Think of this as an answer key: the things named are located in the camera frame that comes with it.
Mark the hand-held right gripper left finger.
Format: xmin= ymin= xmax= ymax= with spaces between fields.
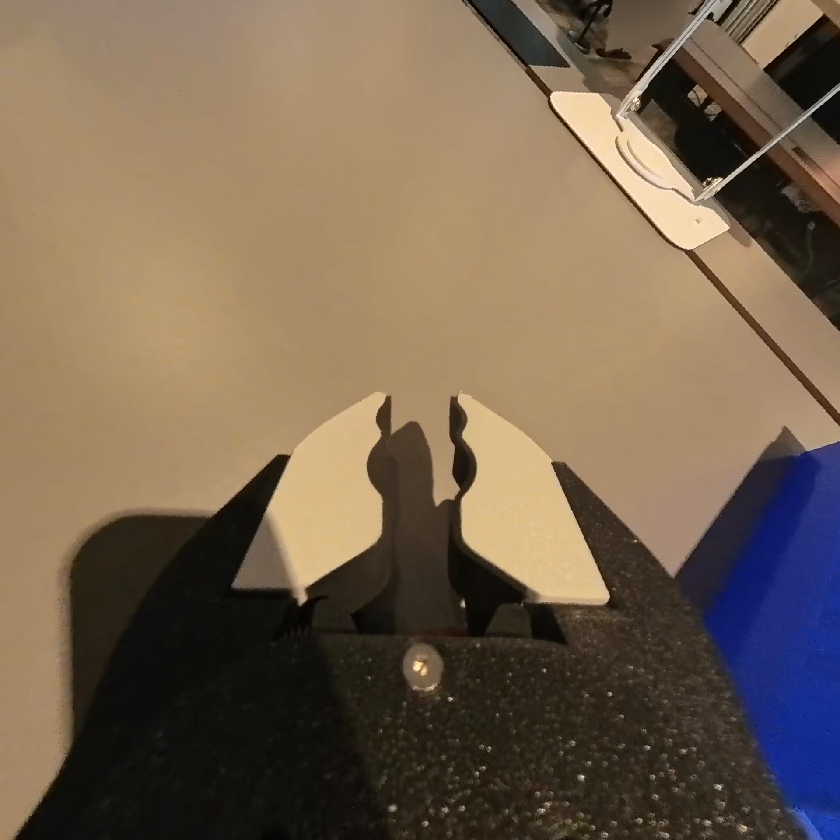
xmin=231 ymin=392 xmax=393 ymax=632

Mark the white document stand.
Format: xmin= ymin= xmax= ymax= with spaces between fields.
xmin=550 ymin=0 xmax=840 ymax=250

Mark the black desk cable tray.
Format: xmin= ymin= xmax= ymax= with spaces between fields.
xmin=467 ymin=0 xmax=573 ymax=68

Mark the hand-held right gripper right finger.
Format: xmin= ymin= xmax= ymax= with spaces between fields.
xmin=449 ymin=392 xmax=611 ymax=636

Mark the blue plastic bin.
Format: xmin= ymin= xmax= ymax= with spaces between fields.
xmin=676 ymin=440 xmax=840 ymax=824

